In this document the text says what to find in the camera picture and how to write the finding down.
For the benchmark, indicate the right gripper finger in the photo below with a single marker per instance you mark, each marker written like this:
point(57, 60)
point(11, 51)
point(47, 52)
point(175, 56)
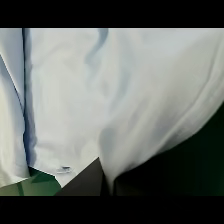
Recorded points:
point(88, 181)

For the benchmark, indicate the light blue shirt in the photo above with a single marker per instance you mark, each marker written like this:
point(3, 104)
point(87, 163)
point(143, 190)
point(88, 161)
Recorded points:
point(116, 93)

